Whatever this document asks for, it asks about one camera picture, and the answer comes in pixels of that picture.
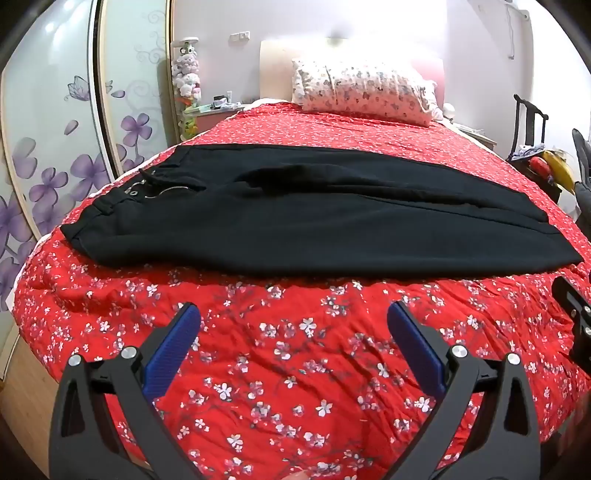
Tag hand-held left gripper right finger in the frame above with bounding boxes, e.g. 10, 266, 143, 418
387, 301, 543, 480

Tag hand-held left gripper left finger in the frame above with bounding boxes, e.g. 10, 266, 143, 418
48, 302, 204, 480

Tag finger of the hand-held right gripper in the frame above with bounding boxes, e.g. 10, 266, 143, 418
551, 276, 591, 365

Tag black pants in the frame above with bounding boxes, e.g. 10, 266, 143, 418
60, 143, 583, 280

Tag red floral blanket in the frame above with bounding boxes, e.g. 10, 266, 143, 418
13, 100, 591, 480

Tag grey padded object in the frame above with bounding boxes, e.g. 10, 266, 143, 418
571, 128, 591, 222

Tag yellow bananas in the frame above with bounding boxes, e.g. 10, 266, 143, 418
542, 150, 578, 195

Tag red round object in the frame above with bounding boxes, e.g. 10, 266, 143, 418
529, 157, 555, 185

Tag black chair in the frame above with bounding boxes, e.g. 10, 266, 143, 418
508, 95, 550, 160

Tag wooden bedside table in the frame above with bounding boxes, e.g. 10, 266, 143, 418
455, 124, 498, 151

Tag cluttered bedside table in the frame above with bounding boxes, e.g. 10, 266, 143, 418
185, 95, 245, 114

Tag wardrobe with purple flower doors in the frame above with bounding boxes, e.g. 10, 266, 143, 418
0, 0, 178, 315

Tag white floral pillow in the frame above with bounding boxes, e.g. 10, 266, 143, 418
291, 58, 439, 127

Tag hanging plush toys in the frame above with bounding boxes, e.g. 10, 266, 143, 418
171, 39, 204, 139

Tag white wall cable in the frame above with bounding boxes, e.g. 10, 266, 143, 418
505, 0, 532, 61

